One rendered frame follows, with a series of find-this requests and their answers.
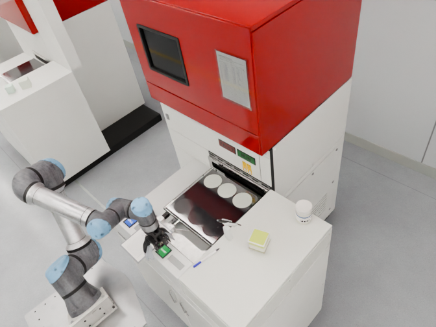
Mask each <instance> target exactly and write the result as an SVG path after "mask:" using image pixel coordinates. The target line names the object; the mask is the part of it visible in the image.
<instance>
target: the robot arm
mask: <svg viewBox="0 0 436 327"><path fill-rule="evenodd" d="M65 176H66V170H65V168H64V166H63V165H62V164H61V163H60V162H59V161H58V160H55V159H54V158H45V159H43V160H39V161H38V162H36V163H34V164H32V165H30V166H28V167H26V168H24V169H22V170H20V171H18V172H17V173H16V174H15V175H14V177H13V179H12V190H13V192H14V194H15V196H16V197H17V198H18V199H19V200H21V201H22V202H24V203H26V204H28V205H37V206H39V207H42V208H44V209H46V210H49V211H50V212H51V213H52V215H53V217H54V219H55V221H56V223H57V225H58V227H59V229H60V231H61V233H62V235H63V237H64V239H65V241H66V243H67V246H66V251H67V253H68V255H66V254H64V255H62V256H60V257H59V258H58V259H57V260H56V261H54V262H53V263H52V264H51V265H50V266H49V268H48V269H47V270H46V272H45V277H46V278H47V279H48V281H49V283H50V284H51V285H52V286H53V287H54V288H55V290H56V291H57V293H58V294H59V295H60V296H61V297H62V299H63V300H64V302H65V304H66V308H67V312H68V313H69V315H70V317H71V318H75V317H78V316H79V315H81V314H82V313H84V312H85V311H86V310H87V309H89V308H90V307H91V306H92V305H94V303H96V301H97V300H98V299H99V298H100V296H101V294H102V293H101V292H100V290H99V289H98V288H96V287H95V286H93V285H91V284H90V283H89V282H87V280H86V279H85V277H83V276H84V275H85V274H86V273H87V272H88V271H89V270H90V269H91V268H92V267H93V266H94V265H95V264H96V263H97V262H98V261H99V260H100V258H101V256H102V254H103V250H102V247H101V245H100V243H99V242H98V241H96V239H101V238H103V237H104V236H105V235H107V234H109V233H110V231H111V230H112V229H113V228H114V227H115V226H117V225H118V224H119V223H120V222H121V221H122V220H123V219H124V218H126V219H133V220H137V221H138V223H139V226H140V227H141V229H142V230H143V231H144V233H145V234H146V235H145V240H144V242H143V251H144V255H145V258H146V260H147V261H148V260H149V258H150V259H152V260H153V259H154V255H153V253H152V246H151V245H150V244H152V245H153V246H154V248H155V250H156V251H157V252H159V251H158V249H160V248H161V247H163V246H164V245H165V246H166V245H167V244H168V243H169V242H168V241H170V239H172V240H175V239H174V237H173V236H172V235H171V234H170V233H169V232H168V231H167V230H166V229H165V228H164V227H160V225H159V222H158V220H157V215H156V214H155V212H154V210H153V208H152V204H151V203H150V202H149V200H148V199H147V198H145V197H139V198H136V199H134V200H128V199H122V198H115V197H113V198H111V199H109V200H108V202H107V204H106V209H105V211H103V212H100V211H98V210H96V209H93V208H91V207H89V206H87V205H85V204H82V203H80V202H77V201H75V200H73V199H71V198H69V197H67V195H66V192H65V191H64V187H65V182H64V180H63V179H64V178H65ZM81 225H82V226H84V227H86V230H87V233H88V234H89V235H90V236H91V237H92V238H91V237H90V236H87V235H86V234H85V233H84V231H83V229H82V227H81ZM170 242H171V241H170Z"/></svg>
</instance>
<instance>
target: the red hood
mask: <svg viewBox="0 0 436 327"><path fill-rule="evenodd" d="M119 1H120V3H121V7H122V9H123V13H124V15H125V19H126V21H127V25H128V28H129V31H130V34H131V37H132V40H133V42H134V46H135V48H136V52H137V55H138V58H139V62H140V64H141V68H142V70H143V74H144V76H145V80H146V82H147V85H148V88H149V91H150V94H151V97H152V98H153V99H156V100H157V101H160V102H161V103H163V104H165V105H167V106H169V107H170V108H172V109H174V110H176V111H178V112H180V113H181V114H184V115H186V116H188V117H189V118H191V119H193V120H195V121H197V122H199V123H200V124H202V125H204V126H206V127H208V128H210V129H212V130H214V131H216V132H217V133H219V134H221V135H223V136H225V137H227V138H228V139H230V140H232V141H234V142H236V143H238V144H240V145H242V146H244V147H246V148H247V149H249V150H251V151H253V152H255V153H256V154H259V155H260V156H263V155H264V154H265V153H266V152H267V151H268V150H269V149H271V148H272V147H273V146H274V145H276V144H277V143H278V142H279V141H280V140H281V139H282V138H283V137H284V136H285V135H286V134H288V133H289V132H290V131H291V130H292V129H294V128H295V127H296V126H297V125H298V124H299V123H300V122H301V121H302V120H303V119H305V118H306V117H307V116H308V115H309V114H310V113H312V111H314V109H316V108H317V107H318V106H319V105H320V104H322V103H323V102H324V101H325V100H326V99H327V98H328V97H329V96H330V95H331V94H333V93H334V92H335V91H336V90H337V89H338V88H340V87H341V86H342V85H343V84H344V83H345V82H346V81H347V80H348V79H349V78H351V77H352V70H353V65H354V56H355V50H356V41H357V32H358V27H359V17H360V12H361V3H362V0H119Z"/></svg>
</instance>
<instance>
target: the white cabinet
mask: <svg viewBox="0 0 436 327"><path fill-rule="evenodd" d="M114 229H115V230H116V232H117V234H118V236H119V237H120V238H121V240H122V242H124V241H125V240H126V237H125V236H124V235H123V234H122V233H121V232H120V231H118V230H117V229H116V228H115V227H114ZM329 250H330V244H329V245H328V246H327V247H326V249H325V250H324V251H323V252H322V254H321V255H320V256H319V257H318V258H317V260H316V261H315V262H314V263H313V265H312V266H311V267H310V268H309V269H308V270H307V272H306V273H305V274H304V275H303V277H302V278H301V279H300V280H299V281H298V282H297V284H296V285H295V286H294V288H292V290H291V291H290V292H289V293H288V294H287V296H286V297H285V298H284V299H283V300H282V301H281V303H280V304H279V305H278V307H277V308H276V309H275V310H274V311H273V312H272V313H271V315H270V316H269V317H268V319H267V320H266V321H265V322H264V323H263V324H262V325H261V327H308V326H309V324H310V323H311V322H312V320H313V319H314V318H315V316H316V315H317V314H318V312H319V311H320V310H321V308H322V298H323V293H324V284H325V279H326V270H327V264H328V255H329ZM133 260H134V259H133ZM134 262H135V264H136V265H137V267H138V269H139V270H140V272H141V274H142V275H143V277H144V279H145V280H146V282H147V283H148V285H149V287H150V288H151V289H152V290H153V291H154V292H155V293H156V294H157V295H158V296H159V297H160V298H161V299H162V300H163V301H164V302H165V303H166V304H167V305H168V306H169V307H170V308H171V309H172V310H173V311H174V312H175V313H176V314H177V315H178V316H179V317H180V318H181V319H182V320H183V321H184V322H185V323H186V324H187V325H188V326H189V327H219V326H218V325H217V324H216V323H214V322H213V321H212V320H211V319H210V318H209V316H207V314H205V312H203V311H202V310H201V309H200V308H199V307H198V306H197V305H196V304H195V303H194V302H193V301H192V300H191V299H190V298H189V297H188V296H187V295H186V294H184V293H183V292H181V290H179V288H177V286H176V285H175V284H174V283H172V281H170V279H168V278H167V277H166V276H165V275H164V274H163V273H162V272H161V271H160V270H159V269H158V268H157V267H156V266H155V265H154V264H153V263H152V262H151V261H147V260H146V258H144V259H143V260H142V261H140V262H139V263H137V262H136V261H135V260H134Z"/></svg>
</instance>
